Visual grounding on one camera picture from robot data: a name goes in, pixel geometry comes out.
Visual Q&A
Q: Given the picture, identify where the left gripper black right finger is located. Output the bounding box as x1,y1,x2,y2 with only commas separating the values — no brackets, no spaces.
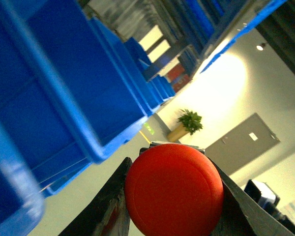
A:
211,164,293,236

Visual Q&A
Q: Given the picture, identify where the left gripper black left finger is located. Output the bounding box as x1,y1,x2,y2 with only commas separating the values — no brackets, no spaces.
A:
60,157,132,236

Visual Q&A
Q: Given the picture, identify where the red mushroom push button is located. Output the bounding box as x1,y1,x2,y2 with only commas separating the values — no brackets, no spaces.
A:
125,144,224,236

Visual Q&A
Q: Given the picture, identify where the blue source bin with buttons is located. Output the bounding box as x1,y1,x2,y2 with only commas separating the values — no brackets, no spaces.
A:
0,0,153,197

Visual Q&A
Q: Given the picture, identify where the grey door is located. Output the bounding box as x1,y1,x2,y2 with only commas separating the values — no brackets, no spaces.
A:
205,113,280,175

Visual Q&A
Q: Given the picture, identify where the potted green plant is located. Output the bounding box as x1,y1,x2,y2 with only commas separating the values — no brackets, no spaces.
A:
167,109,203,143

